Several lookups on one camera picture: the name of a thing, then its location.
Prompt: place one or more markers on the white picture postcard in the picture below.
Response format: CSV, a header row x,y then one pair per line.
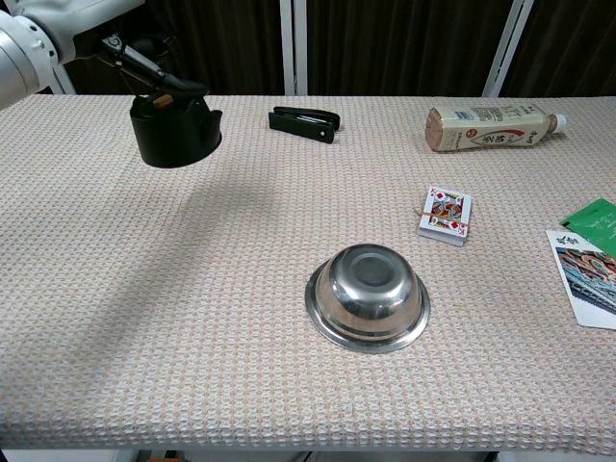
x,y
587,284

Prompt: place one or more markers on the beige waffle weave tablecloth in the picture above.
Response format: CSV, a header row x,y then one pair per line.
x,y
192,264

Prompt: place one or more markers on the beige milk tea bottle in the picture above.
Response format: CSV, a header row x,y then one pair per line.
x,y
481,127

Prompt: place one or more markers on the white metal frame post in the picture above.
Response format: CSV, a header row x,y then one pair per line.
x,y
293,48
507,48
62,79

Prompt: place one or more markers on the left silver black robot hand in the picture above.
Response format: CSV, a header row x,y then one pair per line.
x,y
144,62

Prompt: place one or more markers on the upturned stainless steel bowl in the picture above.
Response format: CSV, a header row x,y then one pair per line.
x,y
368,298

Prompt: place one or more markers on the black pleated curtain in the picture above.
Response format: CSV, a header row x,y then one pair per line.
x,y
231,43
399,48
572,48

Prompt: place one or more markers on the black cast iron teapot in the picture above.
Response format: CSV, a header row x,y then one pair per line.
x,y
173,135

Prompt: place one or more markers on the green foil packet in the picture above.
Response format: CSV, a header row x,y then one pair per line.
x,y
594,221

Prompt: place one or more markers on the banded playing card deck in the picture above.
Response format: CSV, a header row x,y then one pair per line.
x,y
445,216

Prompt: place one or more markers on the black stapler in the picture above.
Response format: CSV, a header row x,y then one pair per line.
x,y
303,122

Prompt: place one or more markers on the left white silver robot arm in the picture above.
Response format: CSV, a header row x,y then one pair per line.
x,y
24,58

